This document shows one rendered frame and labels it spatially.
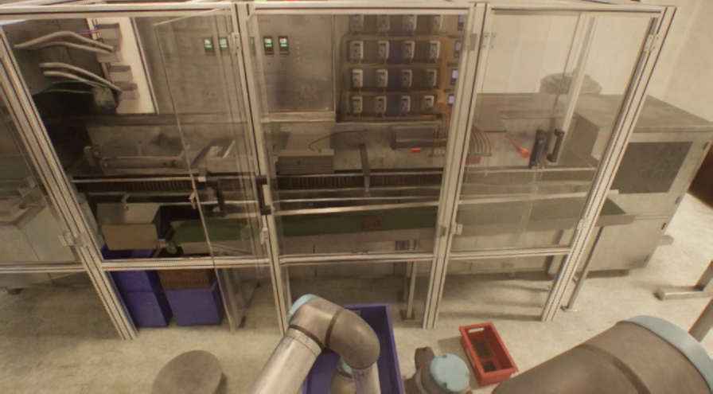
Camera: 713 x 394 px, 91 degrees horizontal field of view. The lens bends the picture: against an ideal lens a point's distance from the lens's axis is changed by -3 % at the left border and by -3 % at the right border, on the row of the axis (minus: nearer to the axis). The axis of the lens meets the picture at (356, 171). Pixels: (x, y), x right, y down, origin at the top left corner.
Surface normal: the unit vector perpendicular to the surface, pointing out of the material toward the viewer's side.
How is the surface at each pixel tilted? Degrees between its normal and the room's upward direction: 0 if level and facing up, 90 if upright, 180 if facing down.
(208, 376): 0
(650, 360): 5
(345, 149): 90
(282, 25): 90
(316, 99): 90
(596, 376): 18
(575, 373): 30
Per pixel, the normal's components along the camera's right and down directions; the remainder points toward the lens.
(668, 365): 0.12, -0.69
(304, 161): 0.06, 0.50
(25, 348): 0.00, -0.87
